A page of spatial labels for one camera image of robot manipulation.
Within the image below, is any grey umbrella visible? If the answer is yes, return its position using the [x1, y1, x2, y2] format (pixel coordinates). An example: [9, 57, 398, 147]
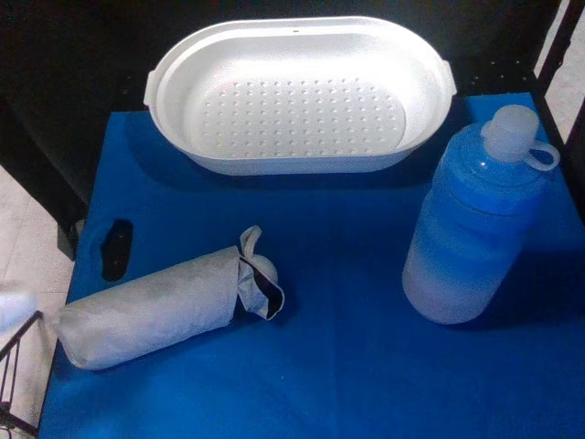
[52, 224, 286, 371]

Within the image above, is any blue and white water bottle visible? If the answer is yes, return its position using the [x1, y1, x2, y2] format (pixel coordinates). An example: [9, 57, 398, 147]
[401, 103, 562, 326]

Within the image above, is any white perforated oval basket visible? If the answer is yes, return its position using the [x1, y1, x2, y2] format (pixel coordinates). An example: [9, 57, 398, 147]
[143, 16, 457, 177]

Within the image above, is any blue table mat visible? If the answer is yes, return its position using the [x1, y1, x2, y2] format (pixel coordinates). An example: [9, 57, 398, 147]
[38, 92, 585, 439]

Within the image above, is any black tripod stand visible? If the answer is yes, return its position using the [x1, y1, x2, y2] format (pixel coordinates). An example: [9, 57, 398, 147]
[0, 310, 45, 435]

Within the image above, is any black table frame leg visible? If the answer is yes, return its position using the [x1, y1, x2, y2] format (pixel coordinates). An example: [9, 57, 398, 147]
[0, 98, 90, 262]

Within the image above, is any black metal frame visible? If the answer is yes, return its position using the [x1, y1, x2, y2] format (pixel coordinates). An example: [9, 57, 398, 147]
[532, 0, 585, 156]

